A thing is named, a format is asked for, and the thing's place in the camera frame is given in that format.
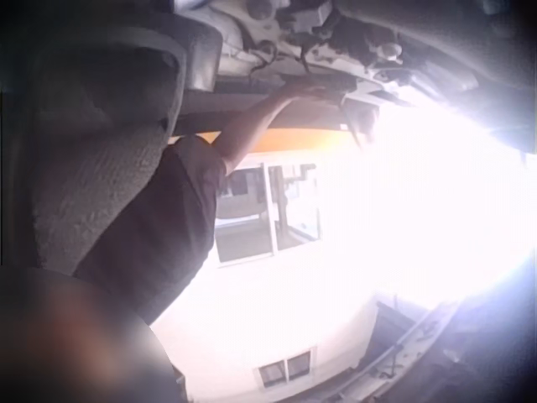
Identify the person's right hand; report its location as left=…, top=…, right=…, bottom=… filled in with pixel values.
left=287, top=81, right=336, bottom=104

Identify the orange beam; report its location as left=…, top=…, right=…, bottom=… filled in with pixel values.
left=196, top=124, right=352, bottom=155

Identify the large white framed window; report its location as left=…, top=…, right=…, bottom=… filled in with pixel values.
left=213, top=160, right=323, bottom=267

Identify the grey padded seat headrest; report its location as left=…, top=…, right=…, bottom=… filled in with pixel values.
left=34, top=23, right=224, bottom=132

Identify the small white framed window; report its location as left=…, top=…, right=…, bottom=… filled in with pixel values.
left=254, top=349, right=314, bottom=389

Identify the vehicle underside with black wires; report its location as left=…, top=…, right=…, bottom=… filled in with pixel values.
left=217, top=0, right=537, bottom=111

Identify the dark vehicle door frame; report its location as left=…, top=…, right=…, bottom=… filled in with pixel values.
left=331, top=293, right=537, bottom=403

